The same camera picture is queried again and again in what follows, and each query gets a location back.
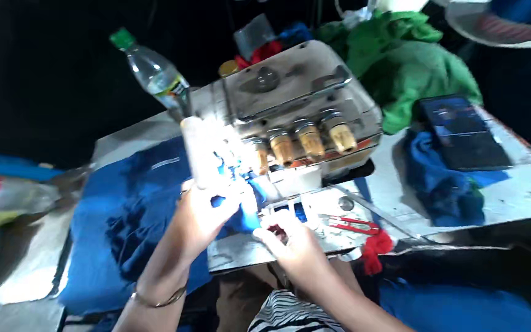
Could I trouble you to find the person's right hand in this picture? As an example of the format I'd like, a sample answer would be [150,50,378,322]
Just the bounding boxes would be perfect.
[253,209,330,283]

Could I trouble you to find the person's left hand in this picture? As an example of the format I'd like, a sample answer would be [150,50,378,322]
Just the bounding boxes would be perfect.
[175,177,244,254]

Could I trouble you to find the bright blue fabric piece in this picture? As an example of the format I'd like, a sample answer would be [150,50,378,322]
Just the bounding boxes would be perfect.
[233,173,267,232]

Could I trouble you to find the person's right forearm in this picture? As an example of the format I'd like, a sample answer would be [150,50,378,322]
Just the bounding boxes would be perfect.
[295,263,416,332]

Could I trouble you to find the white tube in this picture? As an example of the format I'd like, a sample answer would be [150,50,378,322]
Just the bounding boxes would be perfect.
[180,116,213,190]

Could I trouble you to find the person's legs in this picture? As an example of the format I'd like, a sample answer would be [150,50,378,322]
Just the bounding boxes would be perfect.
[216,257,365,332]

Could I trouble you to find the red thread snips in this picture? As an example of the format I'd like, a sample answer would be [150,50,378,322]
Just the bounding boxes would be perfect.
[318,213,381,236]

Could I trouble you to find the person's body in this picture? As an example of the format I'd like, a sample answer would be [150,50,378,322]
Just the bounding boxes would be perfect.
[247,289,345,332]

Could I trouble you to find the red cloth strip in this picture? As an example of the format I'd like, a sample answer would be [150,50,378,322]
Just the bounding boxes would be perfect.
[360,229,394,276]

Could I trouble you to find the long thin metal strip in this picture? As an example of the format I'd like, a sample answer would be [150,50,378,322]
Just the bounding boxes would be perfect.
[338,184,438,245]

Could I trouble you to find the white overlock sewing machine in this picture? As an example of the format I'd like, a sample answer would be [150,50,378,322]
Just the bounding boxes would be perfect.
[189,40,384,199]

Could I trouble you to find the clear bottle with green cap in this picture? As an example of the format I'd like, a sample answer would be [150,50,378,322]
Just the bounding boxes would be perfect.
[110,28,193,124]

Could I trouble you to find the red fabric scrap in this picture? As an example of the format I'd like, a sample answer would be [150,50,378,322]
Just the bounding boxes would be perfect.
[234,41,284,70]

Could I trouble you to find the large flat blue cloth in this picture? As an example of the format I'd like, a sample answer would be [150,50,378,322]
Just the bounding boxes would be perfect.
[58,135,213,317]

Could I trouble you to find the clear plastic packet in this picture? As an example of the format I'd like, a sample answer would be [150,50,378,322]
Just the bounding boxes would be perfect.
[233,13,277,61]

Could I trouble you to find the crumpled blue cloth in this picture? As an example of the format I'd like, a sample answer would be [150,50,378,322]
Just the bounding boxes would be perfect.
[404,128,510,227]

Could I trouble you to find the small blue fabric scrap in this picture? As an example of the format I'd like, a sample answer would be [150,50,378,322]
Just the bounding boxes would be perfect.
[278,22,314,45]

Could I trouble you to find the black smartphone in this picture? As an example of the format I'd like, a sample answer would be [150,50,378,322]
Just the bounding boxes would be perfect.
[415,94,514,172]

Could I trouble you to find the green cloth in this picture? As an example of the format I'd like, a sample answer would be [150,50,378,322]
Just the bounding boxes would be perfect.
[314,10,484,136]

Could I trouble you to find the light blue plastic item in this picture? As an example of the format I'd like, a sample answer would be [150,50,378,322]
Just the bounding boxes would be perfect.
[0,154,65,183]

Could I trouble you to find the printed plastic bag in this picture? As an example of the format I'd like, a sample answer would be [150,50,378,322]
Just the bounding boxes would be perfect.
[0,172,61,234]

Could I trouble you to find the white container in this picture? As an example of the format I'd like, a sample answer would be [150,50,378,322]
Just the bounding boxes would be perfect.
[374,0,431,13]

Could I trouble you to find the white round basin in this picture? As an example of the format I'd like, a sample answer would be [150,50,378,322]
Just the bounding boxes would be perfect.
[444,0,531,49]

